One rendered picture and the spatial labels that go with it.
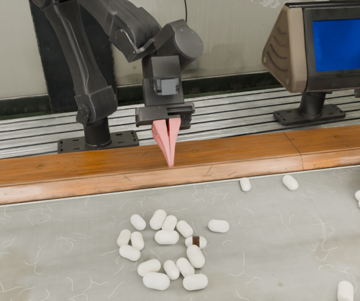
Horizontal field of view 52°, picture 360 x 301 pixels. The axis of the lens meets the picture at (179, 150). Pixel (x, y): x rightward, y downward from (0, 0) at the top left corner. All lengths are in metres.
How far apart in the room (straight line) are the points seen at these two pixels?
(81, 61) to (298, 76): 0.59
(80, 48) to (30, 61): 1.72
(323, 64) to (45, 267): 0.46
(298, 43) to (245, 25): 2.38
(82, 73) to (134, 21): 0.22
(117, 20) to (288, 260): 0.49
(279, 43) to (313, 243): 0.36
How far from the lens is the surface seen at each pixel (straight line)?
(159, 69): 0.58
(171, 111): 0.64
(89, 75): 0.86
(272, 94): 1.24
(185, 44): 0.62
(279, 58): 0.37
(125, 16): 0.70
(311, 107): 1.09
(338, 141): 0.85
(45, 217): 0.68
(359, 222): 0.70
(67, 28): 0.86
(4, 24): 2.52
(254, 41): 2.80
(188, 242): 0.58
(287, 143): 0.81
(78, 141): 0.98
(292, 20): 0.36
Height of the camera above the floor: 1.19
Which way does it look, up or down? 34 degrees down
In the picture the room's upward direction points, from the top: straight up
